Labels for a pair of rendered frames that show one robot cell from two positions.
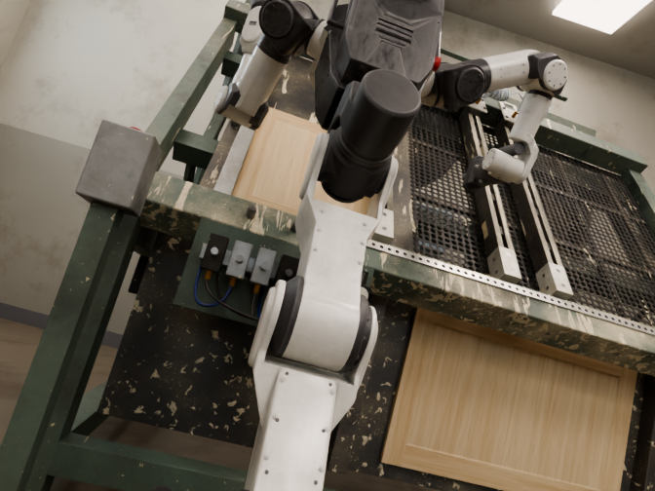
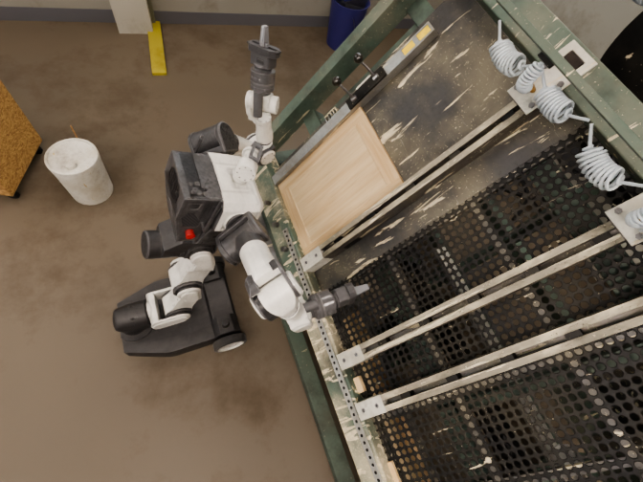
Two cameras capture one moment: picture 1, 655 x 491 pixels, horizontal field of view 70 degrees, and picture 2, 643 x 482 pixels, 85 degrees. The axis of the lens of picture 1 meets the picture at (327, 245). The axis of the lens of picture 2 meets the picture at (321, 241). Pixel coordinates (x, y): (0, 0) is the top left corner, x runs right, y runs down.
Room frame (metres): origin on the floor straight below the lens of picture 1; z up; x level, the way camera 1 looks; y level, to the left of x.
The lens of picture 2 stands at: (1.06, -0.75, 2.36)
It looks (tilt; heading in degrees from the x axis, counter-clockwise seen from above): 60 degrees down; 59
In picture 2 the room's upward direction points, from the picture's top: 22 degrees clockwise
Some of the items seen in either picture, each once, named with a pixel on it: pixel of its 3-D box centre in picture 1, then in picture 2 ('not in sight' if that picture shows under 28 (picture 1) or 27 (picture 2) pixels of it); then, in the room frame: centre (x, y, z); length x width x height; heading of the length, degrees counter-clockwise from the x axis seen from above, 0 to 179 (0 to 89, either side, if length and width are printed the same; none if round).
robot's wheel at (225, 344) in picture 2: not in sight; (230, 342); (1.02, -0.26, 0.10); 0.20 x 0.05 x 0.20; 9
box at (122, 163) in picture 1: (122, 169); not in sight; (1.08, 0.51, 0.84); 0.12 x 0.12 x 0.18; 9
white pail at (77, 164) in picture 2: not in sight; (79, 167); (0.17, 1.01, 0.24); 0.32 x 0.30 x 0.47; 94
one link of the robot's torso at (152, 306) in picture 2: not in sight; (168, 306); (0.71, -0.04, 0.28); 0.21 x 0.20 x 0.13; 9
